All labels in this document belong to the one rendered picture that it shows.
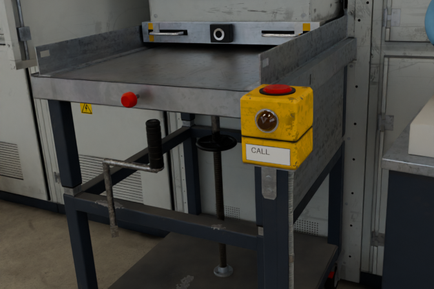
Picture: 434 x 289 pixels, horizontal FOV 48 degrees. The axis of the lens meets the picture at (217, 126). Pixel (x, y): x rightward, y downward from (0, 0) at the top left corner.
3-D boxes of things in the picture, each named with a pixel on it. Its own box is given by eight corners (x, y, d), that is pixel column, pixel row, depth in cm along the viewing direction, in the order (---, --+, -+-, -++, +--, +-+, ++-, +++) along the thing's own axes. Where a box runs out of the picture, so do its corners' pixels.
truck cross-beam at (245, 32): (319, 46, 123) (320, 22, 121) (143, 42, 147) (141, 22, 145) (324, 42, 127) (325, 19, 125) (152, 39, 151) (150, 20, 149)
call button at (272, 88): (286, 102, 64) (286, 91, 64) (258, 100, 66) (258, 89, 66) (296, 95, 68) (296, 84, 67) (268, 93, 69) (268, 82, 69)
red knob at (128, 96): (132, 109, 98) (130, 94, 97) (119, 108, 99) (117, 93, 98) (144, 104, 102) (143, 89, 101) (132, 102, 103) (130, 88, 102)
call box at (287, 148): (296, 173, 64) (296, 99, 61) (241, 165, 68) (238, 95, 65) (313, 153, 71) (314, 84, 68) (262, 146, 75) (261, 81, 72)
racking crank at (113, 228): (106, 237, 114) (90, 116, 105) (115, 231, 117) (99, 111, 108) (166, 253, 107) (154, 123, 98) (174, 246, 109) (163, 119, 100)
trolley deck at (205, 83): (278, 122, 89) (278, 90, 87) (33, 98, 117) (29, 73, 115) (356, 57, 146) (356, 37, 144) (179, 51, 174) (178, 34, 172)
